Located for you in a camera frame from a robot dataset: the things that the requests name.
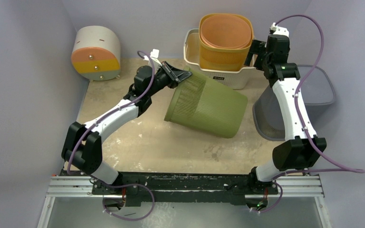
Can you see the aluminium rail frame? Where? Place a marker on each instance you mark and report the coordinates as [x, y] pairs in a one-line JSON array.
[[83, 186]]

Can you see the orange inner bin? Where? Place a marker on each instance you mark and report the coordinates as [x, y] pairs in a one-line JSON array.
[[227, 31]]

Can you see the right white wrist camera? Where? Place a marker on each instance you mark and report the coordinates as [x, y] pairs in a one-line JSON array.
[[275, 29]]

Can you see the white perforated storage basket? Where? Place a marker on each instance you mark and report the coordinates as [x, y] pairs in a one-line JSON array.
[[233, 79]]

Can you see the yellow mesh bin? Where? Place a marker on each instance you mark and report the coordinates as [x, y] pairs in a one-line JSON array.
[[222, 59]]

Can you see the olive green mesh bin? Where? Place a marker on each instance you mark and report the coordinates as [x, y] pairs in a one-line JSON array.
[[205, 105]]

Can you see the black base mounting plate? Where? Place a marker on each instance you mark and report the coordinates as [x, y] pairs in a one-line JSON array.
[[235, 189]]

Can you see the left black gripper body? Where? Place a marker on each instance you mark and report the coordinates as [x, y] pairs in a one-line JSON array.
[[162, 80]]

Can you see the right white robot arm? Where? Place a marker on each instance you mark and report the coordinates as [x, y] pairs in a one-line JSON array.
[[302, 146]]

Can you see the grey mesh waste bin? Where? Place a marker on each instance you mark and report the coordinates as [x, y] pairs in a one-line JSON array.
[[318, 95]]

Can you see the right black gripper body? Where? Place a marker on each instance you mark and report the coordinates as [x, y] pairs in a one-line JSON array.
[[259, 51]]

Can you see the small round drawer cabinet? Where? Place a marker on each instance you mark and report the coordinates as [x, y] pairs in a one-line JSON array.
[[96, 53]]

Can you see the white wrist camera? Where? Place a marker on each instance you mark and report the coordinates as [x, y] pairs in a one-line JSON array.
[[154, 56], [275, 29]]

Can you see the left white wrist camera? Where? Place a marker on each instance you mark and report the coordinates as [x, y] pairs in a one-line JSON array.
[[154, 56]]

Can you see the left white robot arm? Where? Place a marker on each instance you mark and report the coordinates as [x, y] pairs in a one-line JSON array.
[[83, 143]]

